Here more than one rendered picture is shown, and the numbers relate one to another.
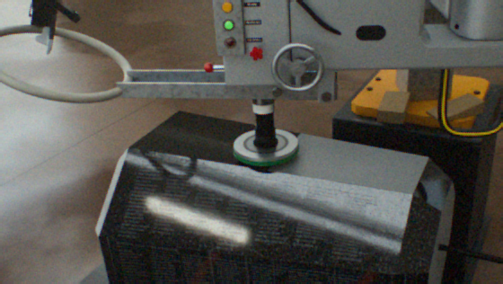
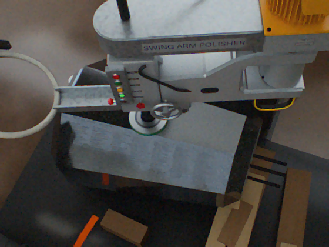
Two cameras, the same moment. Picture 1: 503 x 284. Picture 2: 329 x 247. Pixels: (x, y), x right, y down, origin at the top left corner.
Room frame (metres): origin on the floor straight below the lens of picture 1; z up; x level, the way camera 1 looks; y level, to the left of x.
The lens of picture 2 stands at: (0.48, -0.12, 3.08)
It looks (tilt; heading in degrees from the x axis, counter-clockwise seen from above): 62 degrees down; 1
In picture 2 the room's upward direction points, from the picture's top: 10 degrees counter-clockwise
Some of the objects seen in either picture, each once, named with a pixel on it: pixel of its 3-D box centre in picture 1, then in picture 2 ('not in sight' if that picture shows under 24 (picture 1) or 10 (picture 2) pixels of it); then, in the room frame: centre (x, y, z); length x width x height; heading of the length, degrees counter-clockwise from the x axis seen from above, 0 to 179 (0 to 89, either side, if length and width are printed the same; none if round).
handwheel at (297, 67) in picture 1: (297, 64); (165, 104); (1.58, -0.13, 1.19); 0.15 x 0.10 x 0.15; 83
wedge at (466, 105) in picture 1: (454, 107); not in sight; (2.04, -0.77, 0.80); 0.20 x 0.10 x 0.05; 109
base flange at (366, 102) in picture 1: (421, 94); not in sight; (2.28, -0.71, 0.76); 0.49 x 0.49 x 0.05; 60
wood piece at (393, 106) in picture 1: (393, 106); not in sight; (2.08, -0.54, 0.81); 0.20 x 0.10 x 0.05; 158
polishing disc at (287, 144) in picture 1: (266, 144); (148, 116); (1.71, -0.02, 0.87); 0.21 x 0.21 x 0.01
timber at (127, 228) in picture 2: not in sight; (125, 227); (1.35, 0.26, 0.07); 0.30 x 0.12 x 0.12; 56
